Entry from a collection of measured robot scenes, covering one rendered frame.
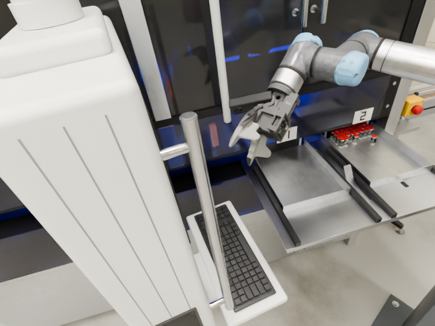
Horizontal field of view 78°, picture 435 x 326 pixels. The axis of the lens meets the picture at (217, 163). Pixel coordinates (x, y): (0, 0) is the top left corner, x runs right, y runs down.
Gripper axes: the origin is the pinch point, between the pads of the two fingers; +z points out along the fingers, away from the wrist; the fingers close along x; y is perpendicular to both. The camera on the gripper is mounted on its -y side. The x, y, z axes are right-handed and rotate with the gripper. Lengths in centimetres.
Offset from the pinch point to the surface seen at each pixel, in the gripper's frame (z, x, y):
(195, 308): 36.2, 1.3, 8.7
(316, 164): -19, 55, 8
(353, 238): -3, 140, 34
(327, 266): 20, 133, 28
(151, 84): -8.7, -3.0, -36.4
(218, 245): 19.1, -9.4, 10.3
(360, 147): -36, 65, 19
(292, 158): -17, 55, -3
